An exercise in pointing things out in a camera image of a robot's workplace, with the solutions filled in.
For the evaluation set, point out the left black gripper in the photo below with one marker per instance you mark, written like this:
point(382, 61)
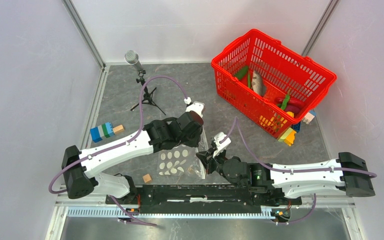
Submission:
point(194, 142)

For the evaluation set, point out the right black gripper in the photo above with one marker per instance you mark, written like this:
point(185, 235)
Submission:
point(203, 156)

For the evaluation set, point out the polka dot zip bag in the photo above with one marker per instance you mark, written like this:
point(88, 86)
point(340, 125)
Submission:
point(182, 160)

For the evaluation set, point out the grey toy fish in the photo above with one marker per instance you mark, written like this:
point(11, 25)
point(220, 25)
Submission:
point(257, 84)

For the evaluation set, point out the red plastic basket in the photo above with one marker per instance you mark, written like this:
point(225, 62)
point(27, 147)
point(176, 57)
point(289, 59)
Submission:
point(281, 69)

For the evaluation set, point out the yellow toy pepper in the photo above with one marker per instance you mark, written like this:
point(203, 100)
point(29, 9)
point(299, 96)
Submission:
point(291, 114)

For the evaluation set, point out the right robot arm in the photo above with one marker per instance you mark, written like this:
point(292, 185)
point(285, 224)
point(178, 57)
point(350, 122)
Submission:
point(347, 173)

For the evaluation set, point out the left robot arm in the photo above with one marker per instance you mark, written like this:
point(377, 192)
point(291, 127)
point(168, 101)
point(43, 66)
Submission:
point(82, 170)

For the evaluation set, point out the black tripod stand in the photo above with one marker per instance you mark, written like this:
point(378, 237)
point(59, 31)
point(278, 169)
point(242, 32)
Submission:
point(147, 96)

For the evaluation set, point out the small wooden cube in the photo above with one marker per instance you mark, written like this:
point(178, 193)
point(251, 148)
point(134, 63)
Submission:
point(147, 179)

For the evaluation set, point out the tan wooden block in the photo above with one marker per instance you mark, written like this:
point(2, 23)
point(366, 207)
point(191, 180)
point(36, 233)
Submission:
point(118, 129)

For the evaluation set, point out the green toy cucumber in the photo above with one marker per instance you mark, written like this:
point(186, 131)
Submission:
point(242, 72)

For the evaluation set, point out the long green chili pepper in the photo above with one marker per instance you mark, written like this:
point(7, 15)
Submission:
point(249, 82)

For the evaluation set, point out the blue green toy blocks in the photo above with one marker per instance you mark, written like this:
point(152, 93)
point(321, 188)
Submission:
point(101, 132)

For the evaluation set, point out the yellow green toy blocks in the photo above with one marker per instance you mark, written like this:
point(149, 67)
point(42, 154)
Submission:
point(288, 137)

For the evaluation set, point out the silver microphone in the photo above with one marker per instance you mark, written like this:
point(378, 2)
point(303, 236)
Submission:
point(132, 58)

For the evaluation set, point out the small green pepper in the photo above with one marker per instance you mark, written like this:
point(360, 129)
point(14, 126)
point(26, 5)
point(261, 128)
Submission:
point(285, 101)

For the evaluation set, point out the purple toy vegetable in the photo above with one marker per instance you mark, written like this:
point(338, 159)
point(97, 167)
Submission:
point(293, 109)

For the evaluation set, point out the red toy pepper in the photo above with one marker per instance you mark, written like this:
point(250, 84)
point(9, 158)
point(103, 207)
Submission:
point(292, 101)

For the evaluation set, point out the white blue toy block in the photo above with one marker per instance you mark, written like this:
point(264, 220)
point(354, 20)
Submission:
point(309, 116)

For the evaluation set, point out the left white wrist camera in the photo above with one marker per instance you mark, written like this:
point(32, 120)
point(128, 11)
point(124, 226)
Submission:
point(194, 106)

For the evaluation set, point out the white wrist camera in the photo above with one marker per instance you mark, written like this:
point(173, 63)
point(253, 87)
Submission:
point(194, 106)
point(219, 143)

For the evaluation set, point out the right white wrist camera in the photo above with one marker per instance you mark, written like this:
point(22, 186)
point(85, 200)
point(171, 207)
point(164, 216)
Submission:
point(219, 143)

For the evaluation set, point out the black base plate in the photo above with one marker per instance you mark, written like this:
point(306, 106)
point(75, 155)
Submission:
point(203, 199)

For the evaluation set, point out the white cable tray rail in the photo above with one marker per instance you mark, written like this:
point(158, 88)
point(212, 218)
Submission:
point(116, 212)

